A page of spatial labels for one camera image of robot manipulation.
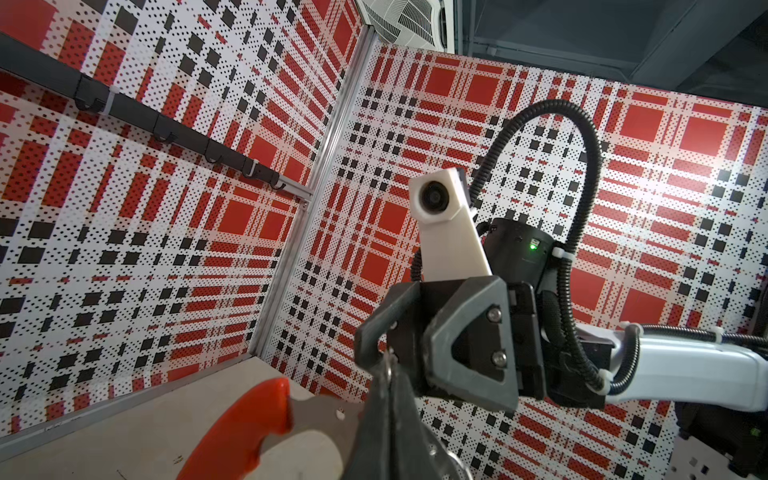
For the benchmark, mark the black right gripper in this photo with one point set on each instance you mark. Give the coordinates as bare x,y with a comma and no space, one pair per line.
486,340

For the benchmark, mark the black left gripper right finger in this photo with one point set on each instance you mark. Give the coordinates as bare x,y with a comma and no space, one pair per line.
415,452

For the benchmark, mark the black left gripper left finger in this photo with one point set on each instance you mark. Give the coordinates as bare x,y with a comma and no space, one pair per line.
370,454

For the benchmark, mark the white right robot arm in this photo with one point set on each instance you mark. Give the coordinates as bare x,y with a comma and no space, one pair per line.
715,376

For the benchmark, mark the white ceiling air vent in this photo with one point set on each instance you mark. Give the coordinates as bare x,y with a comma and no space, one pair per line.
423,24

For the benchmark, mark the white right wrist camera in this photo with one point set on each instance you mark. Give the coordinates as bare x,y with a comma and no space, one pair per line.
450,247

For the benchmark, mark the black hook rail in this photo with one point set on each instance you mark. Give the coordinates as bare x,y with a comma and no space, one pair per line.
92,96

